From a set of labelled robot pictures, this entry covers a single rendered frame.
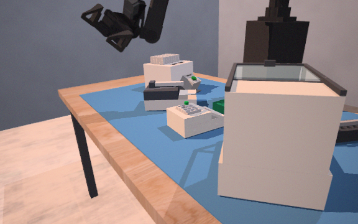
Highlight cream block with rows of round holes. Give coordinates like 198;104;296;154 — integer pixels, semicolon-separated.
144;54;201;92

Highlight blue bench mat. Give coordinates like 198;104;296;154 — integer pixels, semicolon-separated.
80;77;358;224

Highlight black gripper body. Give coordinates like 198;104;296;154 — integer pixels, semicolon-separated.
94;9;132;37

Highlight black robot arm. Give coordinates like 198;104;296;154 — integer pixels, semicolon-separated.
113;0;297;44

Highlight green tube rack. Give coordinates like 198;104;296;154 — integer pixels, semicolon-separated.
213;99;224;114

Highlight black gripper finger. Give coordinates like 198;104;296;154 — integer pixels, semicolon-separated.
81;4;104;27
106;30;133;52

